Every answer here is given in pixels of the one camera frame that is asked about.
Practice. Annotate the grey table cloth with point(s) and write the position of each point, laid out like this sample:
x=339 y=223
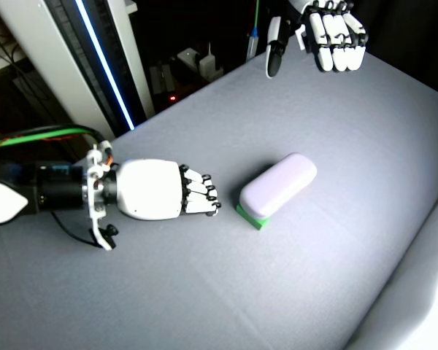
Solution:
x=241 y=284

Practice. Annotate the power strip with red light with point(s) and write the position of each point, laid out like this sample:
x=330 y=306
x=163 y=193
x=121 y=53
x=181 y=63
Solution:
x=164 y=85

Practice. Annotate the grey column with blue light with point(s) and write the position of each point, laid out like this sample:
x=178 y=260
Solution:
x=76 y=62

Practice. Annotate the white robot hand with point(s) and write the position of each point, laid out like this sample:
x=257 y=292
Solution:
x=149 y=189
x=337 y=36

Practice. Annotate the lilac oblong hard case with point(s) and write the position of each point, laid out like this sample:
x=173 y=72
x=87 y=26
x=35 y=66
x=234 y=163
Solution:
x=277 y=186

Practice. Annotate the white plug adapter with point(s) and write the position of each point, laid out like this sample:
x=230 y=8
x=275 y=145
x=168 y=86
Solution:
x=208 y=65

